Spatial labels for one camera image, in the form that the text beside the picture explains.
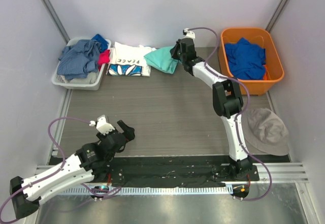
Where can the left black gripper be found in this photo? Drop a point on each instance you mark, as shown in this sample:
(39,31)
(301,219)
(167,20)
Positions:
(122,135)

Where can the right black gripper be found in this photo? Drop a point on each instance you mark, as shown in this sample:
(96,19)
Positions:
(178,52)

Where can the teal t shirt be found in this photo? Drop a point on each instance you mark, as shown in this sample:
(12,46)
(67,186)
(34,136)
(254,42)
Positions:
(162,60)

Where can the white printed t shirt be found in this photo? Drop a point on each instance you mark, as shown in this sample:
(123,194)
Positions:
(128,60)

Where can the white laundry basket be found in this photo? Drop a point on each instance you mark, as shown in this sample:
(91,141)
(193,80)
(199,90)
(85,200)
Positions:
(60,81)

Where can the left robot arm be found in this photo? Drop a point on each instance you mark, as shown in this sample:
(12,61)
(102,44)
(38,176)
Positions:
(90,163)

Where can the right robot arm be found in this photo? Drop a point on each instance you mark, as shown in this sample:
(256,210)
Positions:
(227,103)

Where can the royal blue garment in tub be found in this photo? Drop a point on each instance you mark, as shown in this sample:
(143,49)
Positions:
(246,60)

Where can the grey garment in basket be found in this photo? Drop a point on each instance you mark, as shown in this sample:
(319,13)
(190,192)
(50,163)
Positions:
(90,79)

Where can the orange plastic tub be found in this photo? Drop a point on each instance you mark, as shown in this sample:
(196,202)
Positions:
(258,36)

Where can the red garment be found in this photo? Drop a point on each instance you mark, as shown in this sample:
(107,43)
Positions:
(104,57)

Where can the blue garment in basket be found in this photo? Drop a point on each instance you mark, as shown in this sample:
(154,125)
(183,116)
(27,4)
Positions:
(103,42)

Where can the orange garment in tub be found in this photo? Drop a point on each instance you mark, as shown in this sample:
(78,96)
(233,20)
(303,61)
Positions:
(266,75)

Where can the blue checked shirt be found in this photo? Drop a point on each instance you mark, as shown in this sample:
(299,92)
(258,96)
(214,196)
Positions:
(80,59)

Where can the grey bucket hat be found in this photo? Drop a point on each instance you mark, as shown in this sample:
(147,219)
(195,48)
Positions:
(265,131)

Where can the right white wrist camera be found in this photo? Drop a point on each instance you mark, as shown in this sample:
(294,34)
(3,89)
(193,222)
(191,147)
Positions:
(189,33)

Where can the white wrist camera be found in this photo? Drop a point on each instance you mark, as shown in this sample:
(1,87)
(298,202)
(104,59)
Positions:
(102,125)
(189,33)

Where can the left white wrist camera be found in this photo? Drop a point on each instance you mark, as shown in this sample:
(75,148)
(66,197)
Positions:
(102,125)

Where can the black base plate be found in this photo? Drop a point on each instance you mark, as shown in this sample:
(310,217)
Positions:
(176,171)

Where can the white slotted cable duct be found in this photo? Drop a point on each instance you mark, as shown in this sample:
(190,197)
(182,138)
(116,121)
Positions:
(134,191)

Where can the aluminium rail frame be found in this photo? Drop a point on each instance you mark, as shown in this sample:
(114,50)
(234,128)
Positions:
(280,172)

